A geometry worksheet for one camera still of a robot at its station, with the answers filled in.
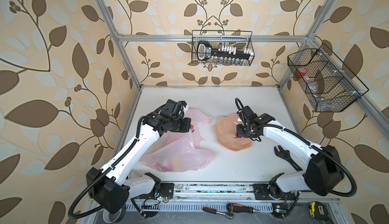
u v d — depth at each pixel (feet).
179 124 2.07
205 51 2.77
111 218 2.23
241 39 2.99
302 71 2.91
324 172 1.35
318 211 2.19
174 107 1.91
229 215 2.19
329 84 2.41
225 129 3.09
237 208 2.23
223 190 2.48
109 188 1.22
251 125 1.96
